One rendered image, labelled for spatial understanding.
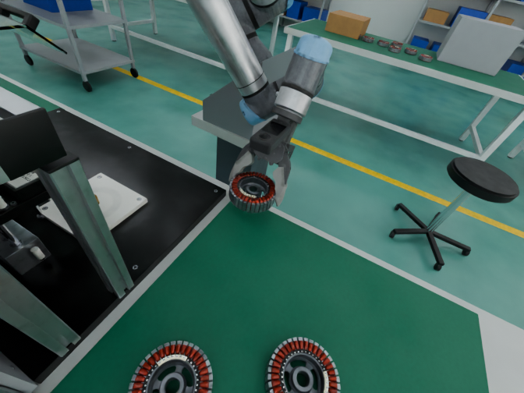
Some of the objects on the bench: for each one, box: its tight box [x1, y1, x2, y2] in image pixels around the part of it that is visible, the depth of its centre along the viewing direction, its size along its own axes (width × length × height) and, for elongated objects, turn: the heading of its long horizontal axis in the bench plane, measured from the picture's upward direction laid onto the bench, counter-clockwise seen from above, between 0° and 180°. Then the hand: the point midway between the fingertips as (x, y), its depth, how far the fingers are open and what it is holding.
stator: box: [128, 341, 213, 393], centre depth 36 cm, size 11×11×4 cm
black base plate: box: [0, 108, 226, 384], centre depth 58 cm, size 47×64×2 cm
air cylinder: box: [0, 219, 51, 275], centre depth 44 cm, size 5×8×6 cm
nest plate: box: [40, 173, 147, 239], centre depth 55 cm, size 15×15×1 cm
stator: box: [265, 337, 341, 393], centre depth 39 cm, size 11×11×4 cm
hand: (252, 193), depth 59 cm, fingers closed on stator, 13 cm apart
